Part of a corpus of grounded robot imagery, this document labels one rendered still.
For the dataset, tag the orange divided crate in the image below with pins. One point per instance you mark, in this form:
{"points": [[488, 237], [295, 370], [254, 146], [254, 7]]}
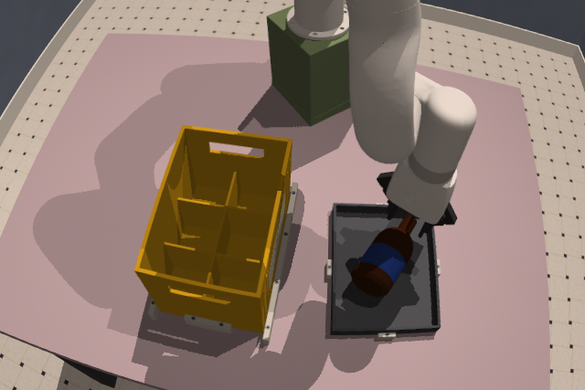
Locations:
{"points": [[195, 175]]}

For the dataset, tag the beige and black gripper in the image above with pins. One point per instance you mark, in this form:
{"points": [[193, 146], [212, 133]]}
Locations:
{"points": [[429, 202]]}

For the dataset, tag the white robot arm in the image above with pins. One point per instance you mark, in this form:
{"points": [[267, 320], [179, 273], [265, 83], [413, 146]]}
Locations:
{"points": [[383, 42]]}

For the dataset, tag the brown glass bottle with blue label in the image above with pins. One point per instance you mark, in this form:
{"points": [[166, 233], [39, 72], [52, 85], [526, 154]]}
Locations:
{"points": [[379, 268]]}

